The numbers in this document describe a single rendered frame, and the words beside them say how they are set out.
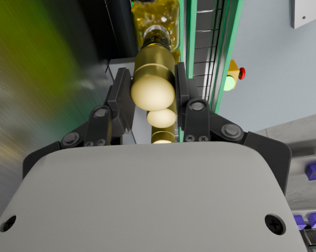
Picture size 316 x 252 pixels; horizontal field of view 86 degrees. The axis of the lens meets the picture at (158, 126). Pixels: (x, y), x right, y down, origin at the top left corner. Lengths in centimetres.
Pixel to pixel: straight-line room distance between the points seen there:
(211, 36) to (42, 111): 37
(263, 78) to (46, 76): 90
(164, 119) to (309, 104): 111
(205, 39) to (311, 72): 72
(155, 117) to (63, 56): 15
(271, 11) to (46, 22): 73
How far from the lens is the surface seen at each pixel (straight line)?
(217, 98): 45
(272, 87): 104
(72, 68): 27
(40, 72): 22
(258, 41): 86
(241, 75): 63
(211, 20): 44
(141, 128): 64
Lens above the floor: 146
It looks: 41 degrees down
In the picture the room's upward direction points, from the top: 178 degrees counter-clockwise
